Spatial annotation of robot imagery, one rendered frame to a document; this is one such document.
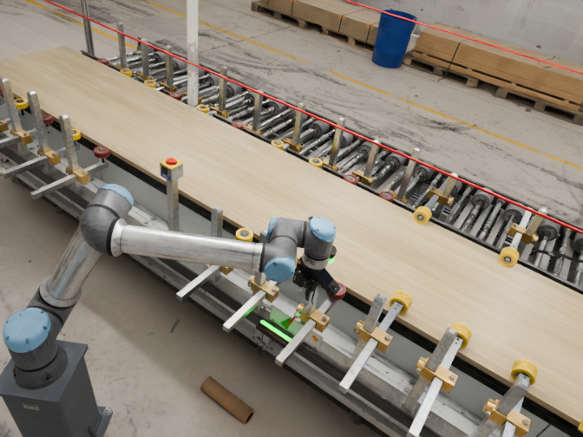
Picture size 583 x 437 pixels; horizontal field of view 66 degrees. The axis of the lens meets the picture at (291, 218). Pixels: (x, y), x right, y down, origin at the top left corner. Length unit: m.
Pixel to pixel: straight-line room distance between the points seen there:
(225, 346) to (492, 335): 1.49
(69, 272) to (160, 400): 1.07
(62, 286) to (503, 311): 1.77
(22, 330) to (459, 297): 1.71
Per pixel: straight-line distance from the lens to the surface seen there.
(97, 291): 3.10
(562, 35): 8.35
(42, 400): 2.01
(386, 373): 2.08
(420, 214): 2.37
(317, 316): 1.84
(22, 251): 3.48
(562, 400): 2.00
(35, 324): 1.87
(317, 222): 1.44
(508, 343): 2.04
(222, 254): 1.33
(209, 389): 2.54
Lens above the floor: 2.28
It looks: 39 degrees down
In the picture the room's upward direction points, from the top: 10 degrees clockwise
